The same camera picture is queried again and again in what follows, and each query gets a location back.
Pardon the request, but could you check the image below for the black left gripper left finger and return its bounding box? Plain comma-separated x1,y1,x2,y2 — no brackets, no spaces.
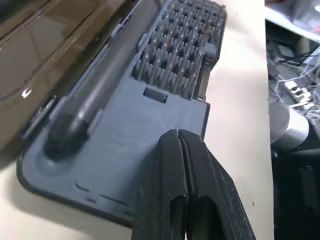
130,128,189,240

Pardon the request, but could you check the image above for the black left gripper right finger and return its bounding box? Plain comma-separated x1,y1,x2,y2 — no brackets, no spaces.
177,128,257,240

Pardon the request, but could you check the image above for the grey screwdriver bit case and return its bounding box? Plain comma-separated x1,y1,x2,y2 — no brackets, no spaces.
15,0,229,229

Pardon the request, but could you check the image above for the steel screwdriver bits set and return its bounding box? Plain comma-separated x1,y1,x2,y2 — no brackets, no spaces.
130,0,222,99

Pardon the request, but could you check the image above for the dark translucent case lid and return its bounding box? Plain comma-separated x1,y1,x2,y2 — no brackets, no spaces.
0,0,163,173

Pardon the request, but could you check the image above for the black robot body housing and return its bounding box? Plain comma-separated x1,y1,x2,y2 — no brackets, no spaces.
271,117,320,240

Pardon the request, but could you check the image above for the silver robot body part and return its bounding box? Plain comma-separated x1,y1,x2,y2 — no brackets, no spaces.
268,101,313,152

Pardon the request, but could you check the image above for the white power strip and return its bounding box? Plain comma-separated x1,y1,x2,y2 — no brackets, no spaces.
284,79,320,111

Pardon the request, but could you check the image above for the dark grey screwdriver handle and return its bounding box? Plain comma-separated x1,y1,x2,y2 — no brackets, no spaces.
43,31,149,161

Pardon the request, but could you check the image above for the white cable bundle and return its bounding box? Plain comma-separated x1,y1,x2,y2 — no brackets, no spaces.
266,42,320,118

